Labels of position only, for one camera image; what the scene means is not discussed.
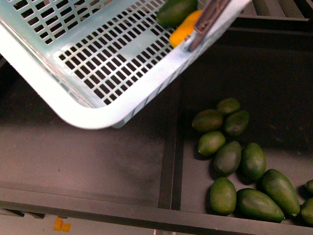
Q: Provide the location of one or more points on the light blue plastic basket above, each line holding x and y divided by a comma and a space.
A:
97, 63

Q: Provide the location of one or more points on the yellow mango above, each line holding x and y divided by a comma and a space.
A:
184, 29

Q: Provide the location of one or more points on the green avocado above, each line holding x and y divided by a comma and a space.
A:
228, 106
236, 123
257, 205
210, 142
253, 162
174, 12
279, 188
227, 159
223, 196
207, 120

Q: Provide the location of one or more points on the green avocado in tray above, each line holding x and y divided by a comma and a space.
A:
227, 159
279, 188
207, 120
236, 123
228, 106
257, 205
223, 196
253, 162
210, 142

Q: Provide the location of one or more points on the black fruit display shelf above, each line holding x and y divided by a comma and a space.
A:
148, 173

